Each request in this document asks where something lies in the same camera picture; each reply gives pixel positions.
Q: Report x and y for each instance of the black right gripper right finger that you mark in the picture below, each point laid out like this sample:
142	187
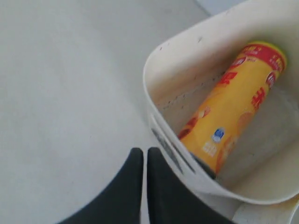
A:
170	201

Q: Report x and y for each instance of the yellow Lay's chips can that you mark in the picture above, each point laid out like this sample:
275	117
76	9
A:
213	130

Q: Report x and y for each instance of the cream bin with triangle mark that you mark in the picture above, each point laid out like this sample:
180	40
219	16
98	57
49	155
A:
263	167

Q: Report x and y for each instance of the cream bin with square mark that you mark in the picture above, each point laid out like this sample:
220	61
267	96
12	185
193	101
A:
281	213

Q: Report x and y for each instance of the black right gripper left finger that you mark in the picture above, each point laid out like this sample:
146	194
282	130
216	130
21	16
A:
120	201

